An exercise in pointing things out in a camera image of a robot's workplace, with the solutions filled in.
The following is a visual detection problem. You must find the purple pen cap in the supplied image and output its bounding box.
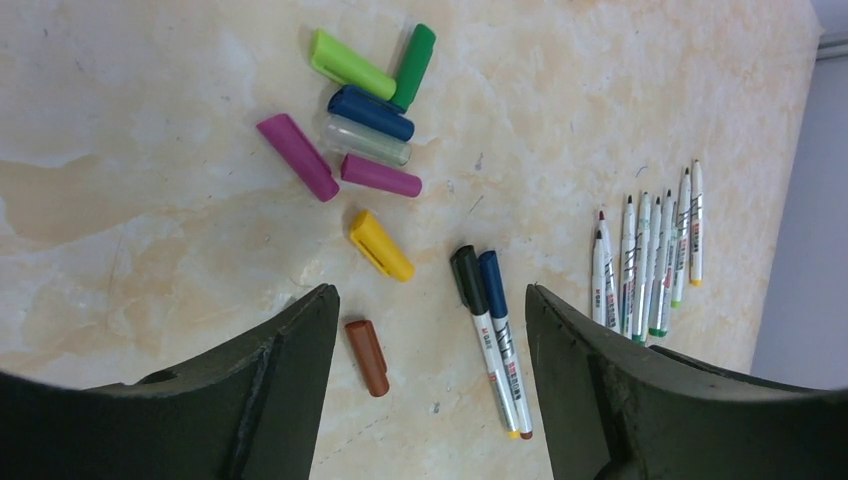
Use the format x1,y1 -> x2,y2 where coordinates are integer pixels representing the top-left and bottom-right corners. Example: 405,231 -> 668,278
340,154 -> 423,198

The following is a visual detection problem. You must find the black capped pen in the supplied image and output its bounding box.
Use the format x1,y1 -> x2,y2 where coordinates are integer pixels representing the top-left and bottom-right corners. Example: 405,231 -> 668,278
450,245 -> 520,439

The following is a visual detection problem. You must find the dark green pen cap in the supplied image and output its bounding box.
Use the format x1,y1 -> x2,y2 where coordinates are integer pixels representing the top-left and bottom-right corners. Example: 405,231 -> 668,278
390,23 -> 436,113

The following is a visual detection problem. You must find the blue capped pen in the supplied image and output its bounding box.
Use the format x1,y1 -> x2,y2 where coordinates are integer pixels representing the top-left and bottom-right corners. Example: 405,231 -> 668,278
478,250 -> 533,440

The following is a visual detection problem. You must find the yellow pen cap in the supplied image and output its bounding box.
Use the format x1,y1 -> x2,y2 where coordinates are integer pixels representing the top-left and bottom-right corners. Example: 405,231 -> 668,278
349,210 -> 415,282

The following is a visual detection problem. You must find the magenta pen cap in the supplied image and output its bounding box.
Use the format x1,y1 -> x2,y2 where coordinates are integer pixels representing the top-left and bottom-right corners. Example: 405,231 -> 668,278
256,113 -> 340,202

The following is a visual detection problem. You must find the clear pen cap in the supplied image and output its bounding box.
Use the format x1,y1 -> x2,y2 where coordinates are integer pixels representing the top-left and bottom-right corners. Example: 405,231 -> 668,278
320,115 -> 412,167

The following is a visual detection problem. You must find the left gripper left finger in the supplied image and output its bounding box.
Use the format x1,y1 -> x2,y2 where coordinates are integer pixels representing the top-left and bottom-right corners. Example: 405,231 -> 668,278
1,284 -> 340,479

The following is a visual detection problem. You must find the purple capped pen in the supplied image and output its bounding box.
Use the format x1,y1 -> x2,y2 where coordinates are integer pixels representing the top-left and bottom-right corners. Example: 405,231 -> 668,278
598,210 -> 620,333

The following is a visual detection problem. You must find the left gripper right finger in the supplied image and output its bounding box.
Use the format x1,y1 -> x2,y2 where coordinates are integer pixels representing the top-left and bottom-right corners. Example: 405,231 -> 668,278
525,284 -> 847,479

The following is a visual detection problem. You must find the navy pen cap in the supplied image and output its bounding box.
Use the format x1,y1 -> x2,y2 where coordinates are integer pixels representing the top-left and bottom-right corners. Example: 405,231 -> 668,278
327,84 -> 415,142

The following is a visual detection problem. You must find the dark green capped pen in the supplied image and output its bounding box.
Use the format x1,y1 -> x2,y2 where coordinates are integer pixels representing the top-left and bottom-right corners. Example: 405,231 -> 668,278
641,196 -> 662,343

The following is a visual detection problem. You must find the magenta capped pen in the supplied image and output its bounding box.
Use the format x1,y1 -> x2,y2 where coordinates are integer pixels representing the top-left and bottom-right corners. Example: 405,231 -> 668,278
631,192 -> 651,344

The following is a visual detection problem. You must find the clear capped pen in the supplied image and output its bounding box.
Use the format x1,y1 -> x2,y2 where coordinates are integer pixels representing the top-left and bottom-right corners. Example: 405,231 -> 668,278
649,190 -> 674,337

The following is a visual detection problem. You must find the brown pen cap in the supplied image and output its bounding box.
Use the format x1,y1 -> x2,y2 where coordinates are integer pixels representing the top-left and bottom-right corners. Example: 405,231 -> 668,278
344,320 -> 390,397

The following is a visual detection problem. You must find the brown capped pen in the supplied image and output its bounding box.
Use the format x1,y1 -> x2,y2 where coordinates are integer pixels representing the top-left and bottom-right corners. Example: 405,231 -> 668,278
620,195 -> 637,339

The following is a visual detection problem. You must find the light green pen cap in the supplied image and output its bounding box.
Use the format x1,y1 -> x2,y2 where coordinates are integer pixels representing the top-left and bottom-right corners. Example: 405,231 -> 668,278
309,29 -> 397,100

